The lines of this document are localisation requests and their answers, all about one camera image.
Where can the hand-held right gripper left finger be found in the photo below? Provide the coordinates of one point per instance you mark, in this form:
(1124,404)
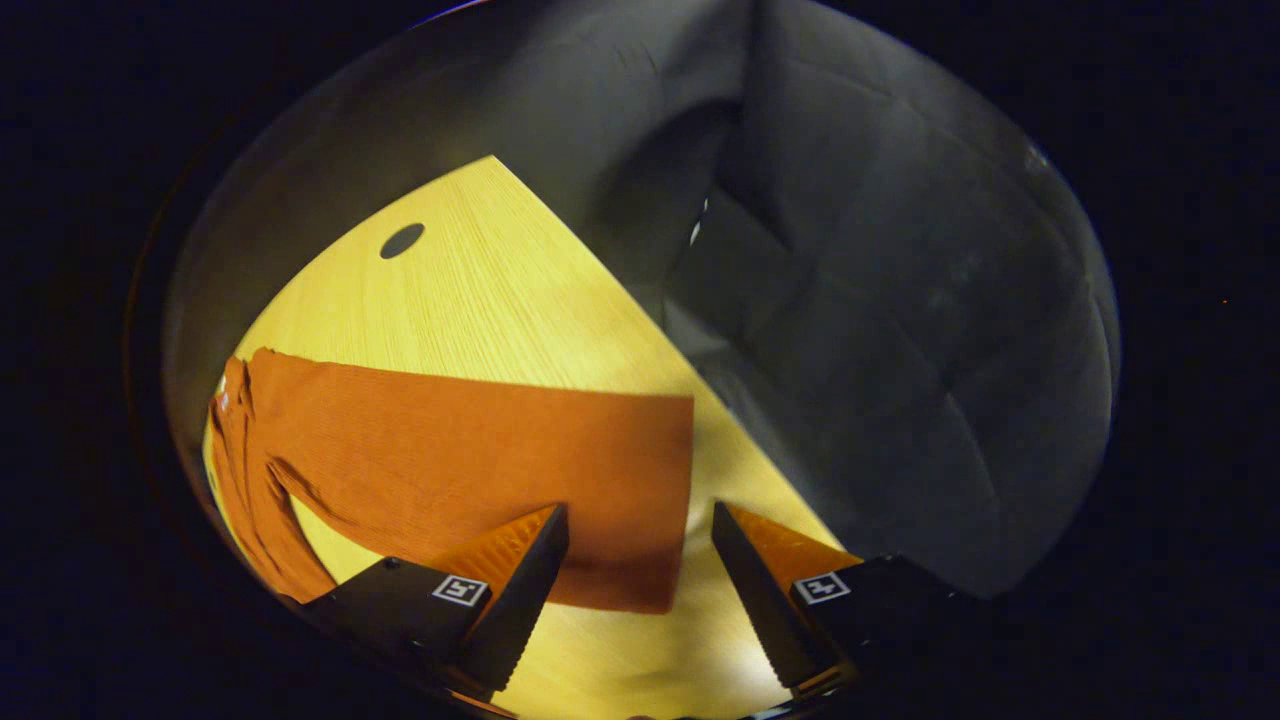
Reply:
(520,610)

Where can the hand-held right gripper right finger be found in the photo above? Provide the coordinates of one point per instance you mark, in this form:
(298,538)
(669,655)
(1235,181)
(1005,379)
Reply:
(765,610)

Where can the orange button-up shirt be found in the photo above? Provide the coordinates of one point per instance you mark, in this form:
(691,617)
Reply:
(480,450)

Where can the black backdrop cloth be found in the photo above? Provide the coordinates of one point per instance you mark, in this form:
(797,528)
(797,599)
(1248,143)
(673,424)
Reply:
(900,350)

